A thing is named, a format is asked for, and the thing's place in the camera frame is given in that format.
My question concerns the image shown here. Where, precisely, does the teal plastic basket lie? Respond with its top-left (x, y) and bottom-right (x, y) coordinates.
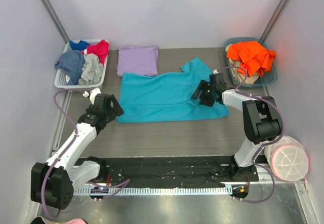
top-left (224, 37), bottom-right (277, 88)

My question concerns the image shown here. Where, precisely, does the white round mesh hamper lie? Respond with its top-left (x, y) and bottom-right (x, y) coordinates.
top-left (264, 136), bottom-right (309, 182)

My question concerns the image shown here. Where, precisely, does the orange t shirt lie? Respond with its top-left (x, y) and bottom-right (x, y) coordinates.
top-left (226, 41), bottom-right (276, 77)

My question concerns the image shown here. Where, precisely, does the grey t shirt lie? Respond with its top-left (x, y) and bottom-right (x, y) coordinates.
top-left (78, 54), bottom-right (103, 86)

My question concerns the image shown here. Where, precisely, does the white plastic basket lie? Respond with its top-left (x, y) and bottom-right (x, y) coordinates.
top-left (54, 39), bottom-right (110, 91)

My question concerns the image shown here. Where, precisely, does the right aluminium corner post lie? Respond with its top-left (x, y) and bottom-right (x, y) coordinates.
top-left (260, 0), bottom-right (289, 42)

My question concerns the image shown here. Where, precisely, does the folded lavender t shirt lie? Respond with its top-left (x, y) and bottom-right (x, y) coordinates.
top-left (116, 45), bottom-right (158, 78)

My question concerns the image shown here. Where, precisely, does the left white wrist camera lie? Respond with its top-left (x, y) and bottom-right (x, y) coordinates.
top-left (82, 88), bottom-right (101, 104)

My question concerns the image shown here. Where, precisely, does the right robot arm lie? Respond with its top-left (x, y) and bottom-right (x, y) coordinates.
top-left (191, 73), bottom-right (284, 181)

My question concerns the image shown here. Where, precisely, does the beige garment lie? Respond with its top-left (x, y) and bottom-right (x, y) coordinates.
top-left (225, 44), bottom-right (259, 84)

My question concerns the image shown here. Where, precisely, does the royal blue t shirt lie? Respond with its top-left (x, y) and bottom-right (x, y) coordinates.
top-left (69, 40), bottom-right (90, 51)

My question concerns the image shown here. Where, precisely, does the left aluminium corner post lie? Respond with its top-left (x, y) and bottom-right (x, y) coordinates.
top-left (40, 0), bottom-right (69, 43)

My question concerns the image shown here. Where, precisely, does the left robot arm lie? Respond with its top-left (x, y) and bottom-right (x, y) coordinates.
top-left (30, 89), bottom-right (124, 210)

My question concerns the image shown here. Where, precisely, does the pink cloth at bottom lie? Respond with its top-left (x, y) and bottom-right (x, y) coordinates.
top-left (30, 216), bottom-right (88, 224)

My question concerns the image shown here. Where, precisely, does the blue checked shirt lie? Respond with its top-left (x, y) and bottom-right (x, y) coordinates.
top-left (55, 50), bottom-right (85, 86)

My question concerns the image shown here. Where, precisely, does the aluminium corner post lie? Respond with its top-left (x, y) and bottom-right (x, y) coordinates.
top-left (260, 0), bottom-right (289, 42)
top-left (40, 0), bottom-right (69, 43)

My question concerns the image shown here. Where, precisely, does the red t shirt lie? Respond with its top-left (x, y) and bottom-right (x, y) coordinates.
top-left (83, 40), bottom-right (110, 65)

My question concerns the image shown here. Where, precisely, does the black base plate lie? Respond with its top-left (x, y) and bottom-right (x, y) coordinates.
top-left (91, 156), bottom-right (259, 189)

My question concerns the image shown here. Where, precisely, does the teal t shirt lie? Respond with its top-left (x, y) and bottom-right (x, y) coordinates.
top-left (117, 58), bottom-right (230, 123)

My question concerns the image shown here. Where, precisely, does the slotted cable duct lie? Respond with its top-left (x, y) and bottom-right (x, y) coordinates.
top-left (74, 185), bottom-right (232, 196)

